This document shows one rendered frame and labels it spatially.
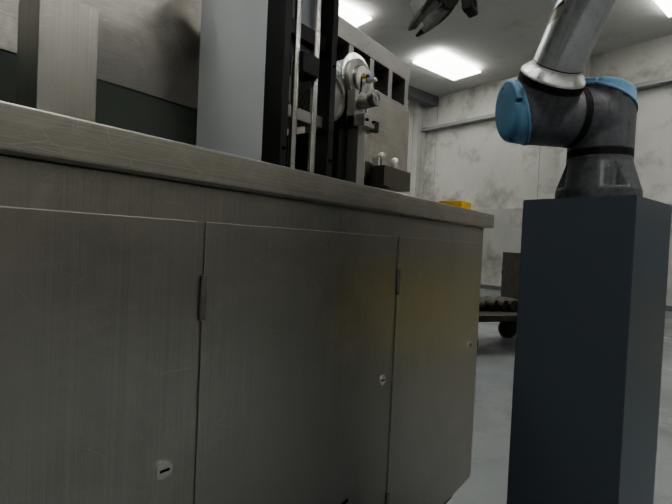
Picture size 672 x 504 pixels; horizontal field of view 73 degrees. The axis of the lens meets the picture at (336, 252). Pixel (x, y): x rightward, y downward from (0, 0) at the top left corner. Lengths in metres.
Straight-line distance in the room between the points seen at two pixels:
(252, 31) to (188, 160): 0.63
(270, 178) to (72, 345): 0.30
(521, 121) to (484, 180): 8.88
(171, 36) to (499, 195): 8.61
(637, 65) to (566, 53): 8.16
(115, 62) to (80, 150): 0.77
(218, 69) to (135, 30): 0.22
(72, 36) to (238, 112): 0.37
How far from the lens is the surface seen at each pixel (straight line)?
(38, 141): 0.48
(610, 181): 0.99
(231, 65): 1.16
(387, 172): 1.37
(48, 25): 0.91
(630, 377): 0.95
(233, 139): 1.10
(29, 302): 0.50
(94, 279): 0.52
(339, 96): 1.27
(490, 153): 9.83
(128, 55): 1.27
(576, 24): 0.91
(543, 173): 9.21
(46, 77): 0.88
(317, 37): 1.03
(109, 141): 0.50
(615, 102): 1.02
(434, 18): 1.34
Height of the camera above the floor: 0.80
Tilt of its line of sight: 1 degrees down
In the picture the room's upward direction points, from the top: 3 degrees clockwise
